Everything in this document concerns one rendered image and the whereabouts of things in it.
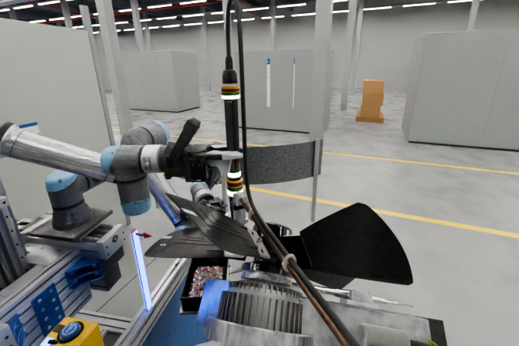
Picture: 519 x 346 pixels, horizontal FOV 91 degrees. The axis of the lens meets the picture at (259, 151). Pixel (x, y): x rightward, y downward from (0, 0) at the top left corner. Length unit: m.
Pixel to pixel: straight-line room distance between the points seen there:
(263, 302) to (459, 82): 6.21
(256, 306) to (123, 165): 0.46
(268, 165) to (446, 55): 4.80
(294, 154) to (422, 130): 4.40
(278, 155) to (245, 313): 1.99
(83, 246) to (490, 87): 6.63
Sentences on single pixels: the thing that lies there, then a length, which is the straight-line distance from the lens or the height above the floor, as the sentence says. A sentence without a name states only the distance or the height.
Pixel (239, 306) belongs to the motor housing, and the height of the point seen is 1.16.
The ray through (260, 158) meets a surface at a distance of 2.51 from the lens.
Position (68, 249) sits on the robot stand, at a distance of 1.45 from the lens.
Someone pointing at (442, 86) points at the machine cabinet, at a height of 1.25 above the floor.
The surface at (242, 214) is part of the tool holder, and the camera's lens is 0.71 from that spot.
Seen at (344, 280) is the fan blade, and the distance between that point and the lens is 1.01.
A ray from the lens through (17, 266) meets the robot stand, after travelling 1.43.
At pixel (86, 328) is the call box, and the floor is 1.07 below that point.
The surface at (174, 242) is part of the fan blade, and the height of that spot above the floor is 1.18.
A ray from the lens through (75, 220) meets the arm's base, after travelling 1.39.
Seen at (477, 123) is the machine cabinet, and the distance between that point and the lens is 6.79.
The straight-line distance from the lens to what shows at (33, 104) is 2.49.
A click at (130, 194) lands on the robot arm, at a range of 0.76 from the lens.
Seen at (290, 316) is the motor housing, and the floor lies 1.14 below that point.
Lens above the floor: 1.69
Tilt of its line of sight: 18 degrees down
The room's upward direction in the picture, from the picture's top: 1 degrees counter-clockwise
